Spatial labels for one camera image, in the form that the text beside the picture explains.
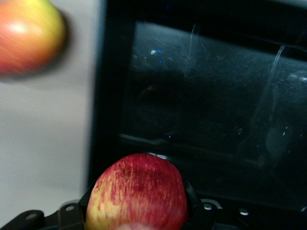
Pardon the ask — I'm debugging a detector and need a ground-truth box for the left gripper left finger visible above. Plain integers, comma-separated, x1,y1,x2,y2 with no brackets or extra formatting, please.
0,183,96,230

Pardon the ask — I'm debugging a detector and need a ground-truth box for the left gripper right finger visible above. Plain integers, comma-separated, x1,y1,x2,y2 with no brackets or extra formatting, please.
183,179,264,230

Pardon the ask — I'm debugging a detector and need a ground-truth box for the red striped apple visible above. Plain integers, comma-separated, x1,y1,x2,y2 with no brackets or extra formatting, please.
85,153,189,230

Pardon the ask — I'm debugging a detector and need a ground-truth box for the black plastic box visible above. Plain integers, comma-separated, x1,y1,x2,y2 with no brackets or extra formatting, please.
87,0,307,230

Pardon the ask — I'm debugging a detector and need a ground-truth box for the table cover sheet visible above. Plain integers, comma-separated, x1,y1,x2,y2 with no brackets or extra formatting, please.
0,0,106,226

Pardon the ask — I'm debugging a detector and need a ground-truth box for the red yellow mango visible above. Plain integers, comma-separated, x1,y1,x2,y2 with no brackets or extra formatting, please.
0,0,67,79

